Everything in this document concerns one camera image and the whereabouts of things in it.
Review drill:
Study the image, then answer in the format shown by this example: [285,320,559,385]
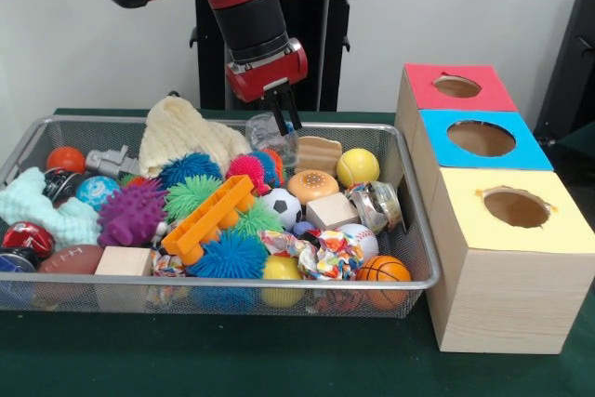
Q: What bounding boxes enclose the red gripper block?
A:
[226,38,310,137]

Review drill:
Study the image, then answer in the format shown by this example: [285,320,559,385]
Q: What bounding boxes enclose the crushed clear plastic bottle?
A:
[245,112,300,168]

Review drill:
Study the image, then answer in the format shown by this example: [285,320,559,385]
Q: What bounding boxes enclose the orange toy brick round studs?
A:
[161,174,257,266]

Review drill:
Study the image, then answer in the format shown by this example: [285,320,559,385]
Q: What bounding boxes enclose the clear shallow mesh bin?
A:
[0,114,441,319]

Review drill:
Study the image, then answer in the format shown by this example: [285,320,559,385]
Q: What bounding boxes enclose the wooden box three holes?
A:
[395,64,595,355]

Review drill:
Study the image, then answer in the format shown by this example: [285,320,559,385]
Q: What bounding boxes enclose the yellow green ball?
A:
[337,148,381,189]

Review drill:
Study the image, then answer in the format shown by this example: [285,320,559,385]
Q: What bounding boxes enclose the small black white soccer ball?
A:
[261,189,304,231]

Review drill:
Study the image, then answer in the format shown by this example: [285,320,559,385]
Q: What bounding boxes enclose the cream knitted cloth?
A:
[139,95,252,179]

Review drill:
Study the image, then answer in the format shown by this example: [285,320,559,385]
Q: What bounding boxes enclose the green spiky ball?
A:
[232,200,284,242]
[164,175,224,223]

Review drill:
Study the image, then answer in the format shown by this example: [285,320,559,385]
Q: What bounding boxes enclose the blue spiky ball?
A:
[187,232,270,281]

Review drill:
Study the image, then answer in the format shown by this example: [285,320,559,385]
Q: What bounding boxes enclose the purple spiky ball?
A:
[98,179,169,249]

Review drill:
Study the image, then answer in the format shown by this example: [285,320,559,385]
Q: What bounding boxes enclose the small orange basketball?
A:
[357,255,413,311]

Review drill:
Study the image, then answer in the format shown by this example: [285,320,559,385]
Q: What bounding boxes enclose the red orange ball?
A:
[46,145,86,175]

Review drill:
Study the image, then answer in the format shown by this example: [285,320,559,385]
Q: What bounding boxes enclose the dark green table cloth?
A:
[0,107,595,397]

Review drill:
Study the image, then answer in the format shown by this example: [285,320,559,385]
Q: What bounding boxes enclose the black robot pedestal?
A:
[191,0,375,112]

